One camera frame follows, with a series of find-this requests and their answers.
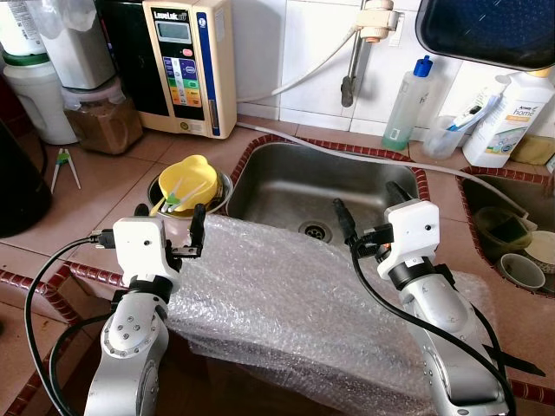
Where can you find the clear bottle with blue cap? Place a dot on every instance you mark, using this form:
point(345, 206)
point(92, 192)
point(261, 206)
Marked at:
point(403, 113)

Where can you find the small sink with dishes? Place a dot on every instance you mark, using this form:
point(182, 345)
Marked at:
point(486, 195)

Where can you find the large stainless steel sink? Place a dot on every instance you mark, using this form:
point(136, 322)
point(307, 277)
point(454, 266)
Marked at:
point(286, 186)

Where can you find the grey ceramic bowl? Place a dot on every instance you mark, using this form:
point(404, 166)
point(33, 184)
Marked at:
point(520, 273)

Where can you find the beige wall faucet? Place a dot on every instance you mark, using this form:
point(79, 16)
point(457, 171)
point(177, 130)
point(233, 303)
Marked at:
point(377, 22)

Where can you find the clear bubble wrap sheet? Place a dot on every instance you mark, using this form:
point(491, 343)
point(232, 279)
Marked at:
point(286, 303)

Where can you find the white grey appliance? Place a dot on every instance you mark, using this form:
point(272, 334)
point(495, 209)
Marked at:
point(78, 52)

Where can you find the beige ceramic bowl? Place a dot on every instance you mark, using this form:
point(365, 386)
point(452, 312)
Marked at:
point(545, 251)

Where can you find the yellow sponge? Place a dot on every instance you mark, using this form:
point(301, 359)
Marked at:
point(533, 149)

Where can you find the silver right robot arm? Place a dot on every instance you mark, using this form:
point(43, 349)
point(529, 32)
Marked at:
point(442, 329)

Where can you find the black kettle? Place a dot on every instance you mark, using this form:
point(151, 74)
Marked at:
point(17, 191)

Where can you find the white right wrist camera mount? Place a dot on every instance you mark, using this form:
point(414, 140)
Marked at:
point(412, 230)

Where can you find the green plastic container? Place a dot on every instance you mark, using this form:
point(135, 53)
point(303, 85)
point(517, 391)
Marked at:
point(503, 230)

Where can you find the jar of brown powder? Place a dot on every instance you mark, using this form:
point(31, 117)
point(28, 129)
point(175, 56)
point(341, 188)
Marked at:
point(104, 126)

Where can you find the black tray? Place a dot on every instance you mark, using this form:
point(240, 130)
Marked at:
point(486, 30)

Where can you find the white detergent bottle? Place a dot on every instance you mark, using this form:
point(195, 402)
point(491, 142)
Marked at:
point(499, 130)

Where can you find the stainless steel bowl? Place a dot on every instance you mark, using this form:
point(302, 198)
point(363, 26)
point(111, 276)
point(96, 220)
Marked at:
point(224, 186)

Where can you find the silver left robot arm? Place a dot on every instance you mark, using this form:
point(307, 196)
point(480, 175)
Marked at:
point(130, 347)

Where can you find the green white tongs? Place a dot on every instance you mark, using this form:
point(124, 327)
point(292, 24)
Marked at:
point(62, 159)

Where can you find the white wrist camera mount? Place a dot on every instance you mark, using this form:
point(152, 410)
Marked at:
point(143, 247)
point(412, 230)

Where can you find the beige water ionizer machine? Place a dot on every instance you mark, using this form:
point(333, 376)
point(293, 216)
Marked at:
point(217, 69)

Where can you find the clear plastic cup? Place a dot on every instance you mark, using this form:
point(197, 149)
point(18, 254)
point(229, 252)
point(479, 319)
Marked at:
point(438, 143)

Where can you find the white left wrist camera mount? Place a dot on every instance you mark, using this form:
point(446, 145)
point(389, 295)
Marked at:
point(143, 247)

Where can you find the white blue toothbrush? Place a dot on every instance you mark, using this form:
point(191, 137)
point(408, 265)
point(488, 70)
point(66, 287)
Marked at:
point(473, 114)

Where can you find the white labelled bottle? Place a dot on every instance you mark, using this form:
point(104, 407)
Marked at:
point(17, 30)

